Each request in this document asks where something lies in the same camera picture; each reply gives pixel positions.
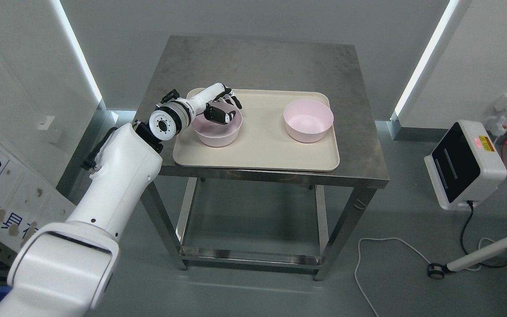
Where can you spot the white wall socket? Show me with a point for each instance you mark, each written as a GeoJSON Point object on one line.
{"type": "Point", "coordinates": [494, 123]}
{"type": "Point", "coordinates": [50, 125]}

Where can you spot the pink bowl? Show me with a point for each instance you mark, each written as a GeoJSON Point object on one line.
{"type": "Point", "coordinates": [214, 134]}
{"type": "Point", "coordinates": [307, 120]}

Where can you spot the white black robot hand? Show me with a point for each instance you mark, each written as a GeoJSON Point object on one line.
{"type": "Point", "coordinates": [211, 99]}

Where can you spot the beige plastic tray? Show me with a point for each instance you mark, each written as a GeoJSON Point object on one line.
{"type": "Point", "coordinates": [262, 143]}

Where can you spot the white sign board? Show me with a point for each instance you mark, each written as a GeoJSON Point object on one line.
{"type": "Point", "coordinates": [27, 202]}

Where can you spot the white wheeled stand leg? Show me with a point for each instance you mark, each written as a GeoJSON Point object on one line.
{"type": "Point", "coordinates": [437, 271]}

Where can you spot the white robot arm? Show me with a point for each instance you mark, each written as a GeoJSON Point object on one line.
{"type": "Point", "coordinates": [65, 267]}

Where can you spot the white wall socket right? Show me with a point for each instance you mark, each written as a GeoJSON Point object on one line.
{"type": "Point", "coordinates": [494, 123]}

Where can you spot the stainless steel table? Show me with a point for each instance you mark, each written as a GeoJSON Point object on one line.
{"type": "Point", "coordinates": [338, 198]}

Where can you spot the white black box device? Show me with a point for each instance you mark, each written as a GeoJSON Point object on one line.
{"type": "Point", "coordinates": [464, 167]}

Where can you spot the white wall socket left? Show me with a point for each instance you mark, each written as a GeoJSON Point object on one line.
{"type": "Point", "coordinates": [50, 125]}

